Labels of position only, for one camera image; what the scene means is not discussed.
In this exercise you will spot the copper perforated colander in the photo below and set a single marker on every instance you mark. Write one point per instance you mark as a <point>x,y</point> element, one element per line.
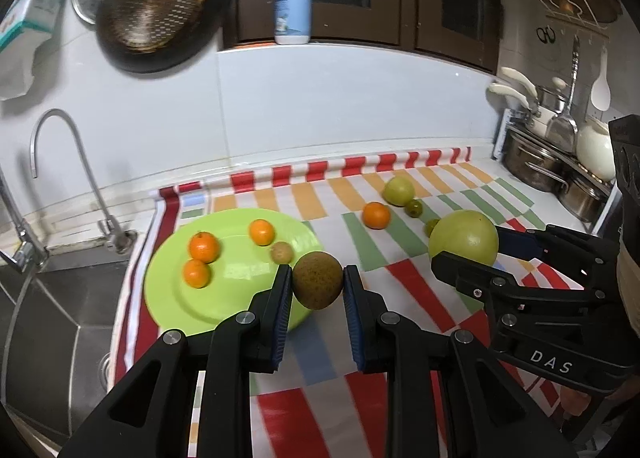
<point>160,2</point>

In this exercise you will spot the white pot rack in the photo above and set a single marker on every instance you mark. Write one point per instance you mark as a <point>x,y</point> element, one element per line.
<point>500,137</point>

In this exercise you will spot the large yellow-green fruit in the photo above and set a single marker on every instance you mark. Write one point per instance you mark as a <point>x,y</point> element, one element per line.
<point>463,238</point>
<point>398,190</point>

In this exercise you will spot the black frying pan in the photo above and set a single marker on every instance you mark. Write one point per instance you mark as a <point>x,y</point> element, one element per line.
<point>200,37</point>

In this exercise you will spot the small green fruit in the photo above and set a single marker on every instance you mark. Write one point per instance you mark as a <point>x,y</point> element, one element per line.
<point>431,227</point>
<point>413,208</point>

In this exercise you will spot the green plate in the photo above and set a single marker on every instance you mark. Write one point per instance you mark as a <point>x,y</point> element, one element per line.
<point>235,288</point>

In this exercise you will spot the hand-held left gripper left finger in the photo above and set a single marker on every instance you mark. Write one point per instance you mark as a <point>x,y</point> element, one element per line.
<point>282,318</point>

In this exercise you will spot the white ceramic jug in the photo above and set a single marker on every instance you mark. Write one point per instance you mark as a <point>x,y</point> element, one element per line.
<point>595,150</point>

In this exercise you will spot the steel pot with lid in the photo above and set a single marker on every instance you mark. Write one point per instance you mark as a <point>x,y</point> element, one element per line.
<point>552,97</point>

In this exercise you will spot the steel cooking pot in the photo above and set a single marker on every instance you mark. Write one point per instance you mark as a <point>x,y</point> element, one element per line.
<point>582,198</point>
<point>530,162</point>

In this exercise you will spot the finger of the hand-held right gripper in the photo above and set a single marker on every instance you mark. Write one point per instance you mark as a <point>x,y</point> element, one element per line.
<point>475,278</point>
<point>520,244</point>

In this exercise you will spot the black scissors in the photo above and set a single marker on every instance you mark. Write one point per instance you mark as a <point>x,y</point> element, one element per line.
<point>546,34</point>

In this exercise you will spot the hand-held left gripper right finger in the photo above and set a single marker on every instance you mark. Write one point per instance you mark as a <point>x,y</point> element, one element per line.
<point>354,318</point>

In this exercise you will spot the small brown fruit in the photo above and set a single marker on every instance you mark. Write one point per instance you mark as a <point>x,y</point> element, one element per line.
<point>281,252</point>
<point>317,280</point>

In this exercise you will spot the steel sink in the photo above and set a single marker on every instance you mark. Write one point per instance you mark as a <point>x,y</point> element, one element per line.
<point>60,328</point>

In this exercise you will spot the orange tangerine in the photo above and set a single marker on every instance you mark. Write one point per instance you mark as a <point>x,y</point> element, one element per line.
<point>204,246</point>
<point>376,215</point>
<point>261,232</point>
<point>196,273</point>

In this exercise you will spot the metal spatula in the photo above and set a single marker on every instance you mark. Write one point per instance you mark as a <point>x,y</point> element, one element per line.
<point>562,130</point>

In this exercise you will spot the white rice paddle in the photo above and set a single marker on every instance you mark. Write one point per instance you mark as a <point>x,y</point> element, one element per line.
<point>601,90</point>

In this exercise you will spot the tall chrome faucet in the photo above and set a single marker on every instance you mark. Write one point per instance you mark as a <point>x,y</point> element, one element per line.
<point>22,243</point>

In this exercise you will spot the person's right hand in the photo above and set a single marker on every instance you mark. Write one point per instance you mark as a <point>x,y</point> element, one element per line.
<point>577,403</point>

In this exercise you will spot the thin gooseneck faucet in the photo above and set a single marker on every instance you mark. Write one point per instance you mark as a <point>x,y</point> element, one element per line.
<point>95,182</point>

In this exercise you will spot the striped tablecloth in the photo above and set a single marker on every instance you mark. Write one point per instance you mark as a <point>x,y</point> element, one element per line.
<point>330,198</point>

